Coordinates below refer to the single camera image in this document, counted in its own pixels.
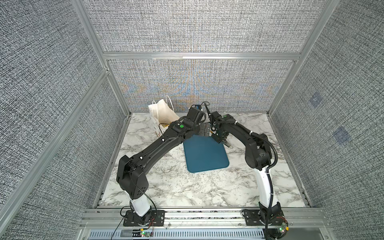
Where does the white paper bag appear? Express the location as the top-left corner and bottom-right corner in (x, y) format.
(148, 95), (180, 137)

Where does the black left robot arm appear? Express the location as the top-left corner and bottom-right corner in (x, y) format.
(116, 105), (206, 222)

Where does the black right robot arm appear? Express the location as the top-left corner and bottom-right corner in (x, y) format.
(209, 112), (282, 225)

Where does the teal serving tray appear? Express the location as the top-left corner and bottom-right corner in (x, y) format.
(183, 135), (230, 173)

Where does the black corrugated cable conduit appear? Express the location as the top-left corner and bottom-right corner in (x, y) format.
(200, 101), (279, 229)

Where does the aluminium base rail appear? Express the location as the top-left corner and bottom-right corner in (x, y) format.
(75, 207), (336, 240)

